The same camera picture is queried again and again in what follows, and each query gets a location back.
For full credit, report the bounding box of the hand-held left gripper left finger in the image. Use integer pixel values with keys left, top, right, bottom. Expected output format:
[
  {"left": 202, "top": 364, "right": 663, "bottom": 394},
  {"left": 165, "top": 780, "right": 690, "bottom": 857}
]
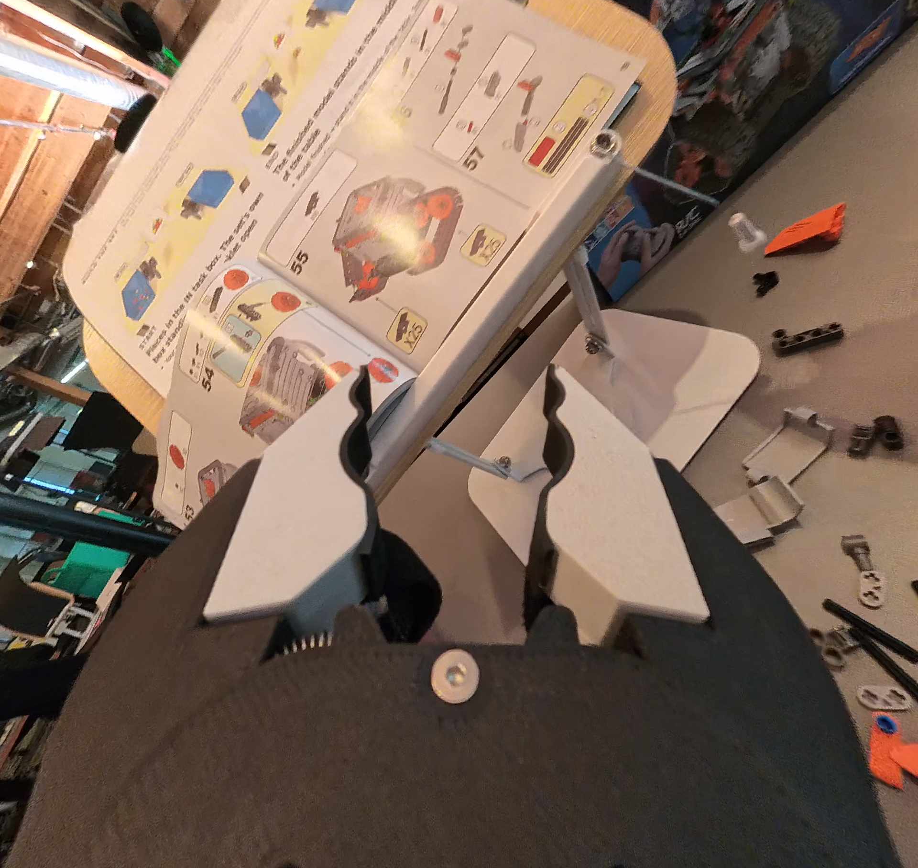
[{"left": 203, "top": 366, "right": 379, "bottom": 625}]

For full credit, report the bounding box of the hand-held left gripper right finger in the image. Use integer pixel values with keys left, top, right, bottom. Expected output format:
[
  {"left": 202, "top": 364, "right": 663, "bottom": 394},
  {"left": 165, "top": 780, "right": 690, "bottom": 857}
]
[{"left": 527, "top": 364, "right": 711, "bottom": 647}]

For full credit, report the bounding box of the green storage bin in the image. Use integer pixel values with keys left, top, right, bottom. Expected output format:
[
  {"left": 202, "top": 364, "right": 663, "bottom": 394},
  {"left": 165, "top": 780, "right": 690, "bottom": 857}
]
[{"left": 43, "top": 541, "right": 131, "bottom": 598}]

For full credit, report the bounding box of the grey toy double connector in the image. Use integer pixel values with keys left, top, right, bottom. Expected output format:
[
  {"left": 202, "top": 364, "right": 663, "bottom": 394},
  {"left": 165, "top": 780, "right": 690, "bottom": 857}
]
[{"left": 810, "top": 624, "right": 862, "bottom": 671}]

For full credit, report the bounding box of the black toy brick beam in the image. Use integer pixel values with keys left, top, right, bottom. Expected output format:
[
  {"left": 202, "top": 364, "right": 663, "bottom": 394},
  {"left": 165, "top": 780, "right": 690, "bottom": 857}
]
[{"left": 772, "top": 321, "right": 845, "bottom": 357}]

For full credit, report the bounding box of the white stand ledge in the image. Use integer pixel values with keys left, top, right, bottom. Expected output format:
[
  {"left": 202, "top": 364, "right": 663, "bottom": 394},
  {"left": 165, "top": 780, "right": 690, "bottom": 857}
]
[{"left": 369, "top": 129, "right": 626, "bottom": 499}]

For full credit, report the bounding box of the black toy axle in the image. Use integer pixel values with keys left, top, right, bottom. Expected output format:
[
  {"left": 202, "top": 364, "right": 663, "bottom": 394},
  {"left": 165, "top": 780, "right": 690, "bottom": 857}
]
[
  {"left": 850, "top": 624, "right": 918, "bottom": 700},
  {"left": 823, "top": 599, "right": 918, "bottom": 664}
]

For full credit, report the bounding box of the white instruction booklet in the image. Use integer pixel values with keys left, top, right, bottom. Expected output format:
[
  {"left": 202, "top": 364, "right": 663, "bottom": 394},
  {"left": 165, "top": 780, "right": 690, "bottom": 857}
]
[{"left": 63, "top": 0, "right": 643, "bottom": 525}]

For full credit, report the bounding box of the orange toy brick piece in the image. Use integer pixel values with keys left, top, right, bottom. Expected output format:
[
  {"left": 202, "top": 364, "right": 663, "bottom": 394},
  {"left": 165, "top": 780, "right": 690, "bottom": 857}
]
[{"left": 764, "top": 202, "right": 847, "bottom": 257}]

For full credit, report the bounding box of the orange flat toy panel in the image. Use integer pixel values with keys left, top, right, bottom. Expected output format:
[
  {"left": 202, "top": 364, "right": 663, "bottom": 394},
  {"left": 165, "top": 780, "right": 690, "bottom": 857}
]
[{"left": 868, "top": 714, "right": 918, "bottom": 790}]

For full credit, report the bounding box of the dark blue toy packaging box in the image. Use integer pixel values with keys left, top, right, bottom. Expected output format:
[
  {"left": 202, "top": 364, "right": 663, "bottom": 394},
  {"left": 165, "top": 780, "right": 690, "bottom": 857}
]
[{"left": 534, "top": 0, "right": 918, "bottom": 304}]

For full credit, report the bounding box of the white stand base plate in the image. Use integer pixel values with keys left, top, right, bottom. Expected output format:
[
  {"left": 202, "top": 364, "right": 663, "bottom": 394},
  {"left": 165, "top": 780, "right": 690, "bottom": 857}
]
[{"left": 468, "top": 308, "right": 761, "bottom": 568}]

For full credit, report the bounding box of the black metal post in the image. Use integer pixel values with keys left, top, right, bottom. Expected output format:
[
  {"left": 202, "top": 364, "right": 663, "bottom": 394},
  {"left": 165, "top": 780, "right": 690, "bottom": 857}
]
[{"left": 0, "top": 491, "right": 176, "bottom": 559}]

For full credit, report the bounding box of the white cable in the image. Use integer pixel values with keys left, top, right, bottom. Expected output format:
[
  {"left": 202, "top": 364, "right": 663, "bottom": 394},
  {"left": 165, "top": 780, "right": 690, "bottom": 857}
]
[{"left": 624, "top": 161, "right": 767, "bottom": 253}]

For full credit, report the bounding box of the silver ventilation duct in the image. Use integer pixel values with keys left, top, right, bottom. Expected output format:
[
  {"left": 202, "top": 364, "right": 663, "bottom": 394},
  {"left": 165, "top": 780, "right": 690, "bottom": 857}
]
[{"left": 0, "top": 39, "right": 148, "bottom": 110}]

